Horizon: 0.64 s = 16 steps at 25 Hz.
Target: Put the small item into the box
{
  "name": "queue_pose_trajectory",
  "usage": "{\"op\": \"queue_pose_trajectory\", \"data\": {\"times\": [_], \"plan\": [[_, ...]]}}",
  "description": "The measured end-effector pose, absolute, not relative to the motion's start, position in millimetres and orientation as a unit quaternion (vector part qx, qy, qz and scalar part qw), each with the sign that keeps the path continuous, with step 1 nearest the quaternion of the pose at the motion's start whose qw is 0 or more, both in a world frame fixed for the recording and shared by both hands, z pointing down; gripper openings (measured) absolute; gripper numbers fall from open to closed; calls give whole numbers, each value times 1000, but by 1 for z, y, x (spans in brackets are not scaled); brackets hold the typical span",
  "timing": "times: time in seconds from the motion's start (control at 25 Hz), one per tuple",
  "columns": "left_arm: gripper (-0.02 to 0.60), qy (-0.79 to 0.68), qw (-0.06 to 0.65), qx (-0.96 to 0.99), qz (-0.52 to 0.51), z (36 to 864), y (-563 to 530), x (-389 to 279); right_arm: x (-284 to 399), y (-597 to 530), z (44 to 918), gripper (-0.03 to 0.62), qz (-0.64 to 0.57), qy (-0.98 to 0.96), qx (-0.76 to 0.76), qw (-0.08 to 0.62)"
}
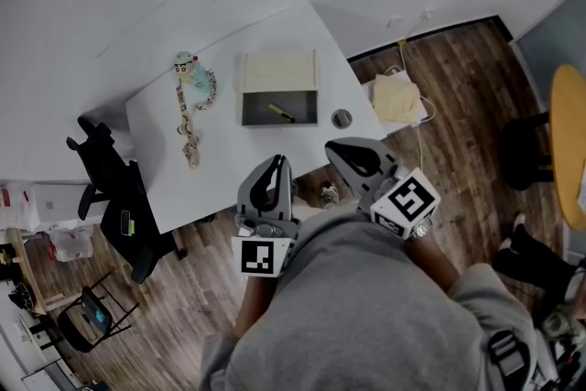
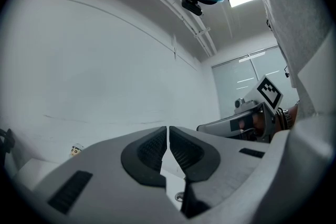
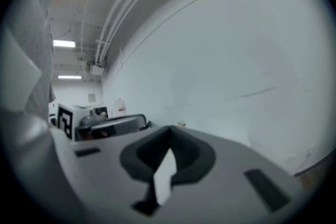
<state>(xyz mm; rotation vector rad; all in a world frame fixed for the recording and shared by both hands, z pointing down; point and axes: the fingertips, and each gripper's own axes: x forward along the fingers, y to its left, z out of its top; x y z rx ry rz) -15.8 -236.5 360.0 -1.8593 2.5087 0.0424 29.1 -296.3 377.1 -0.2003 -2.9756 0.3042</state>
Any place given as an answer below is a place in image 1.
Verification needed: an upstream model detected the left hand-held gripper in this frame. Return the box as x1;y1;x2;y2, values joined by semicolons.
230;155;302;278

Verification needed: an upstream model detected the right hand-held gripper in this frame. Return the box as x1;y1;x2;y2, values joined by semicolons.
324;136;442;241

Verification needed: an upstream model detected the wooden box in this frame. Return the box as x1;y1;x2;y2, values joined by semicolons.
233;49;320;128

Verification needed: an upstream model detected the small plush doll with strap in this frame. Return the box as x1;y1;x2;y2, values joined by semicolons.
172;50;218;170

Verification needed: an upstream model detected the person's right forearm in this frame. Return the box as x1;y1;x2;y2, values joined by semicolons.
404;232;461;295

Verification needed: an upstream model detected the person's left forearm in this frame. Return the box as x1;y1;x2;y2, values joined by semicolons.
233;274;277;339

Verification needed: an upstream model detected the person's shoe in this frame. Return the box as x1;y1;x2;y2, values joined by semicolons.
319;180;341;211

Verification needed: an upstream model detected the yellow and black utility knife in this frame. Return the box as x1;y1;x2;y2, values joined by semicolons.
267;103;297;125

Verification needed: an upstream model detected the white flat board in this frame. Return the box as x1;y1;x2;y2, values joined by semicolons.
360;67;437;136

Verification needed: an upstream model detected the silver wrist watch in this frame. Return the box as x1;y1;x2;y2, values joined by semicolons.
411;218;434;241

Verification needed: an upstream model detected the pale wooden sliding lid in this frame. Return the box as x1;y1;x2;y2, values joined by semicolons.
241;50;318;94

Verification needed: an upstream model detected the black phone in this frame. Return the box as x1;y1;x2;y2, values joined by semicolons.
119;209;136;237

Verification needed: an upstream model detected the person's grey sweatshirt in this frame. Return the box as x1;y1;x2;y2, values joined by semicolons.
198;204;537;391

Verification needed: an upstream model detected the black office chair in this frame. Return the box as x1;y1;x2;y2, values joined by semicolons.
65;115;188;286

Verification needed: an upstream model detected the black stool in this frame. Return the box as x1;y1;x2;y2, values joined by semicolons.
497;111;556;192

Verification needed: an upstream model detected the round wooden table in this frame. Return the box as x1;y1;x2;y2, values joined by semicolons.
548;63;586;231

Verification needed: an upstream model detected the white cabinet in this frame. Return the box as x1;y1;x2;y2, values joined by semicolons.
30;181;111;231

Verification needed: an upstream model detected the black folding chair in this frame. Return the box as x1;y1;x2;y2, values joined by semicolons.
56;271;141;354

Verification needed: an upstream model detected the light wooden chair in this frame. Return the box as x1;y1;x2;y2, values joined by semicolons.
3;227;68;315

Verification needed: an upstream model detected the red and white plastic bag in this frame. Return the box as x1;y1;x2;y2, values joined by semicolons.
0;181;35;231

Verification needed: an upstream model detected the white cable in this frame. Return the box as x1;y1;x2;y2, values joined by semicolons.
382;11;437;173

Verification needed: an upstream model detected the black strap buckle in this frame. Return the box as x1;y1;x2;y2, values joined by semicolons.
485;329;533;383

